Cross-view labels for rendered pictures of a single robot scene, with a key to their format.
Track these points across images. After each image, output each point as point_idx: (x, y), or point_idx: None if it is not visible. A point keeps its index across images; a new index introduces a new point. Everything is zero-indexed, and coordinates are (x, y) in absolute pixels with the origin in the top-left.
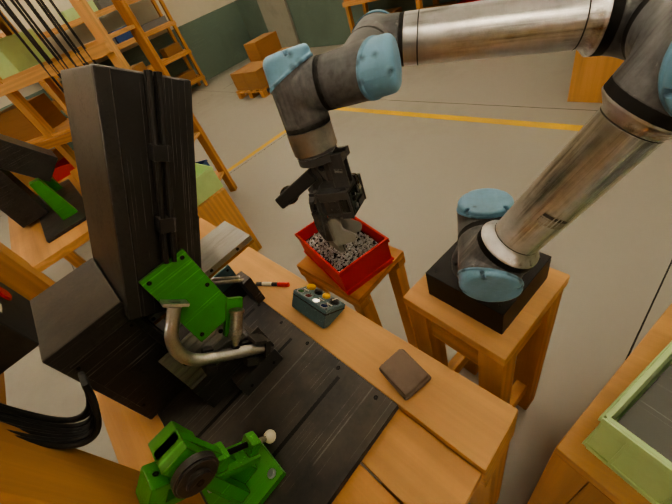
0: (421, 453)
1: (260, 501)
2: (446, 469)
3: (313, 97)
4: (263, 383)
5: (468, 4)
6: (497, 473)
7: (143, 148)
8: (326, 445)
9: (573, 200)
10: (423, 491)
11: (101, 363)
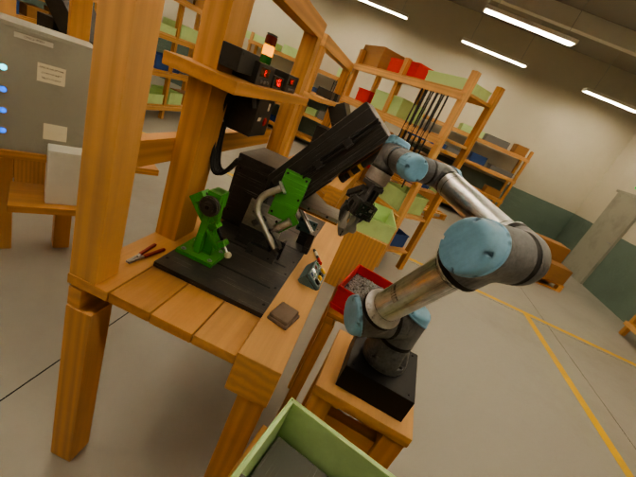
0: (238, 327)
1: (195, 257)
2: (232, 339)
3: (386, 155)
4: (254, 256)
5: (473, 188)
6: (232, 433)
7: (346, 136)
8: (229, 283)
9: (404, 284)
10: (217, 327)
11: (244, 176)
